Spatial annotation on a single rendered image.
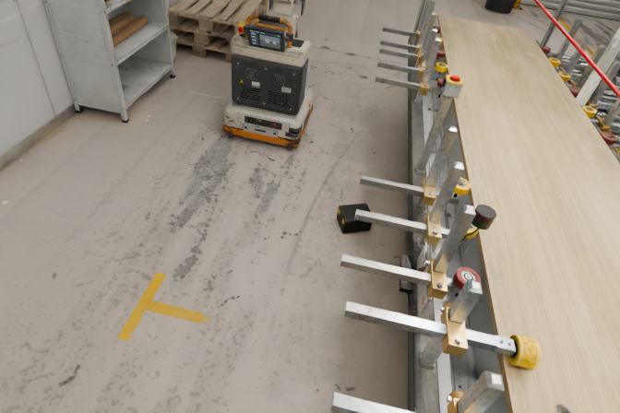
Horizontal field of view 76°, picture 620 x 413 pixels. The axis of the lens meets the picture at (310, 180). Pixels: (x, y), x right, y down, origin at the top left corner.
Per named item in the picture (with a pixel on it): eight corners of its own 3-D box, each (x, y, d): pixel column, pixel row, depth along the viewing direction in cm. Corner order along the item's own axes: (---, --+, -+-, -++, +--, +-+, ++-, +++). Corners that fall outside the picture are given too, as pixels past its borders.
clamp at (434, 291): (427, 296, 133) (432, 288, 130) (426, 265, 144) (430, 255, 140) (444, 300, 133) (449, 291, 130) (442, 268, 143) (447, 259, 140)
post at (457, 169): (414, 254, 168) (455, 165, 137) (414, 248, 171) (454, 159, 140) (423, 256, 168) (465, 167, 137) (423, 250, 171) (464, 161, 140)
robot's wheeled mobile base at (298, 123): (297, 151, 320) (301, 124, 304) (221, 135, 324) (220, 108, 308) (313, 110, 371) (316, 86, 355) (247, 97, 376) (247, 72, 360)
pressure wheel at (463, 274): (446, 302, 135) (458, 282, 128) (444, 283, 141) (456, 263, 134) (470, 308, 135) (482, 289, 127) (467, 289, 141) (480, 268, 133)
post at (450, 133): (413, 214, 188) (448, 128, 157) (413, 209, 190) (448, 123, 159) (421, 216, 187) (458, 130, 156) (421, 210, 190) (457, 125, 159)
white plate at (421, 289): (416, 318, 140) (425, 302, 134) (415, 261, 160) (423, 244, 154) (418, 318, 140) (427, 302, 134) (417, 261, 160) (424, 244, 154)
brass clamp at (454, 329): (440, 352, 108) (447, 343, 105) (437, 310, 118) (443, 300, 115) (463, 358, 108) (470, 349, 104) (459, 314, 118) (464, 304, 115)
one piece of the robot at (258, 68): (295, 130, 317) (307, 25, 263) (230, 116, 321) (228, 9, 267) (304, 110, 343) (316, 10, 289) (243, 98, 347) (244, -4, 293)
